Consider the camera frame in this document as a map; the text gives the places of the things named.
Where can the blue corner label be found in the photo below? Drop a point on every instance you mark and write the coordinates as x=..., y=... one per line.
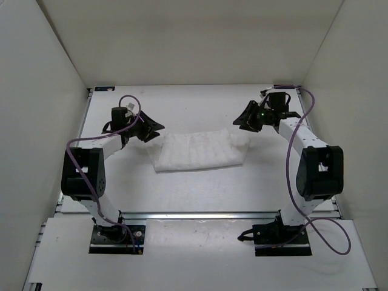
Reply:
x=284, y=86
x=104, y=88

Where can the left blue corner label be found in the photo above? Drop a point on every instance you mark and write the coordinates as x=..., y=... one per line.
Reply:
x=104, y=88

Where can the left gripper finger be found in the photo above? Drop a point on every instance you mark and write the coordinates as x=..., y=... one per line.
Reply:
x=149, y=122
x=148, y=136

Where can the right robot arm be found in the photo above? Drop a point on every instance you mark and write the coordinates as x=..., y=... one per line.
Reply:
x=320, y=171

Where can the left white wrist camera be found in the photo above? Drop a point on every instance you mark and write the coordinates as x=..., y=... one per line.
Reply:
x=131, y=106

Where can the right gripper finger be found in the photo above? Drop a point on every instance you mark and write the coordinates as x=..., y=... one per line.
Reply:
x=249, y=111
x=242, y=122

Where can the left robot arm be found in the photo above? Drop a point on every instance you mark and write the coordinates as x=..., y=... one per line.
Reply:
x=83, y=174

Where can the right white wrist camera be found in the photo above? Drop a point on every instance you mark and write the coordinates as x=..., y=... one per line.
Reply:
x=264, y=93

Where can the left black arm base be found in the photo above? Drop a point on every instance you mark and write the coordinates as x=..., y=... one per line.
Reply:
x=115, y=240

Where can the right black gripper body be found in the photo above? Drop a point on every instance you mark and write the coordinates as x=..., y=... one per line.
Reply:
x=262, y=116

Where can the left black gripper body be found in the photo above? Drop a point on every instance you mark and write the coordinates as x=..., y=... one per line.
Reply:
x=136, y=128

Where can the right blue corner label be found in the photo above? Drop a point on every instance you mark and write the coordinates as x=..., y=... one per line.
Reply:
x=284, y=86

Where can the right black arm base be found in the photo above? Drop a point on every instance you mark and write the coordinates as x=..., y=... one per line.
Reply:
x=277, y=239

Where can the aluminium front table rail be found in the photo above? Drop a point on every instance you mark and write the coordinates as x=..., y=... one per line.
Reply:
x=198, y=215

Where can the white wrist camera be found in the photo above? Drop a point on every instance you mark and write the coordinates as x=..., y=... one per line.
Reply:
x=131, y=106
x=264, y=93

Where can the white pleated skirt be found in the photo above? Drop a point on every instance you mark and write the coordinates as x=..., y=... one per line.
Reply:
x=198, y=151

